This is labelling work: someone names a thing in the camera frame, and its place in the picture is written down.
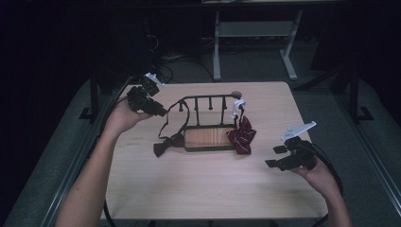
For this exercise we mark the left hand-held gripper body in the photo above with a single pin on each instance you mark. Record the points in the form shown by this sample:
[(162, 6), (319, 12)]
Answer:
[(138, 99)]

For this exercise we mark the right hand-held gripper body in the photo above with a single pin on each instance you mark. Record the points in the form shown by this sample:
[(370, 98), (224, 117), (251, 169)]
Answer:
[(301, 157)]

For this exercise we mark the black bow tie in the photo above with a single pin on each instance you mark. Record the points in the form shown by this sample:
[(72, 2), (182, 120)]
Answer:
[(170, 142)]

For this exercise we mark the dark red striped bow tie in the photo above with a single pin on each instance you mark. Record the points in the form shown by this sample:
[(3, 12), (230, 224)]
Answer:
[(242, 136)]

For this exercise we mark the black hook rack wooden tray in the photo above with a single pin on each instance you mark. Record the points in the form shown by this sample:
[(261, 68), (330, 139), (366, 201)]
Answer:
[(208, 137)]

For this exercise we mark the person's left hand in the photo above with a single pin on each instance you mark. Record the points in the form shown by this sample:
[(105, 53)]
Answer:
[(121, 119)]

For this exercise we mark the person's right hand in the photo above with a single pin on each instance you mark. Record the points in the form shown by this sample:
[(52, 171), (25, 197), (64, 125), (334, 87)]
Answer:
[(320, 178)]

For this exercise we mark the black metal stand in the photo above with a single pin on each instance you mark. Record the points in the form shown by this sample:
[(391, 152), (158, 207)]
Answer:
[(93, 94), (354, 94)]

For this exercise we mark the small grey round object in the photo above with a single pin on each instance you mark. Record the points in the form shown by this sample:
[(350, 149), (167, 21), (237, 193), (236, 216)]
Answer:
[(236, 94)]

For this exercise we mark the metal floor rail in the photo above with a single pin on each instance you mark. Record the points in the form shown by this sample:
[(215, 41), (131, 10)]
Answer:
[(63, 186), (375, 157)]

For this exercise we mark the white metal desk frame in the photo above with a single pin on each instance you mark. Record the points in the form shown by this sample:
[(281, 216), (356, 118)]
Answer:
[(255, 29)]

